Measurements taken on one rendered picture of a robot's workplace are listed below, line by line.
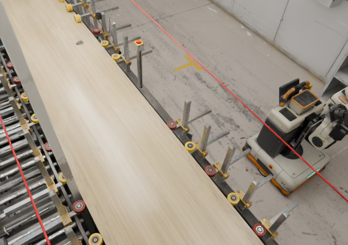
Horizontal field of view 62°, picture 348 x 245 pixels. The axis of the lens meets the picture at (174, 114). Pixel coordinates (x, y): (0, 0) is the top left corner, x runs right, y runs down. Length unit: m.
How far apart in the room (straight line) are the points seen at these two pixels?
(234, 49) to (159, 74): 1.33
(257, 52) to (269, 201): 2.48
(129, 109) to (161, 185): 0.74
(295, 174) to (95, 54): 2.29
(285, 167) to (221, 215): 1.28
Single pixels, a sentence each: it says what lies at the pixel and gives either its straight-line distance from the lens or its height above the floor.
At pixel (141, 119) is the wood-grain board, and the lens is 2.39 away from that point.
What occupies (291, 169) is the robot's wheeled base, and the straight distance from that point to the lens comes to 3.15.
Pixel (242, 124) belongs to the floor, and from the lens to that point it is 3.69.
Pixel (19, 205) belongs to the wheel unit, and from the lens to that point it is 2.25.
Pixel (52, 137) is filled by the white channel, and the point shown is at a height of 1.51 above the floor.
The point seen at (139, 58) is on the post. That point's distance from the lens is 2.70.
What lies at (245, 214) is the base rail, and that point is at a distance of 2.30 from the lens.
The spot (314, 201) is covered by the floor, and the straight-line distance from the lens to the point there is 3.42.
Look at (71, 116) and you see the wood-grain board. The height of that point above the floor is 0.90.
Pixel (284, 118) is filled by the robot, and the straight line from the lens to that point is 2.77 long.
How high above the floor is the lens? 2.74
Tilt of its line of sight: 49 degrees down
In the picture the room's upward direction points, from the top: 5 degrees clockwise
